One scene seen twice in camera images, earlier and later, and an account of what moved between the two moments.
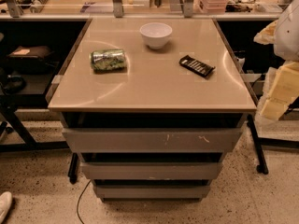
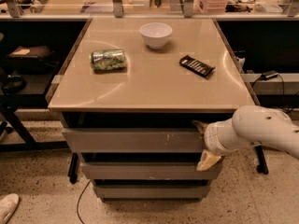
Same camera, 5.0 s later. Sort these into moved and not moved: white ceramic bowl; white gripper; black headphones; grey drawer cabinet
Moved: white gripper
Not moved: grey drawer cabinet; black headphones; white ceramic bowl
